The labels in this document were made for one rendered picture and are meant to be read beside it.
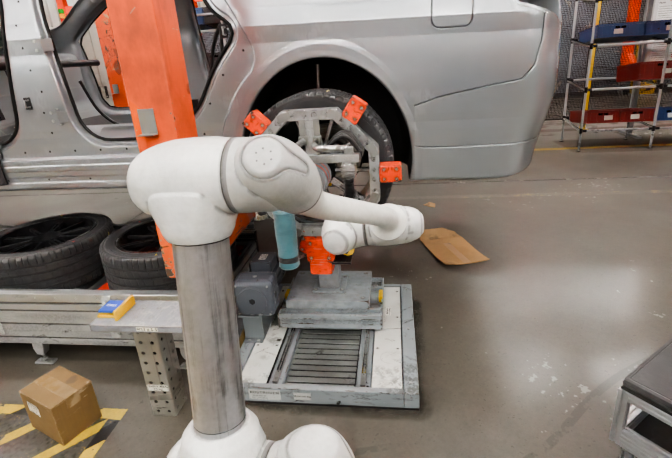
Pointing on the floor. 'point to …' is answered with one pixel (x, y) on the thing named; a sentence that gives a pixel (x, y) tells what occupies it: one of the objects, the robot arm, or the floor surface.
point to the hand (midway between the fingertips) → (350, 196)
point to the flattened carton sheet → (450, 247)
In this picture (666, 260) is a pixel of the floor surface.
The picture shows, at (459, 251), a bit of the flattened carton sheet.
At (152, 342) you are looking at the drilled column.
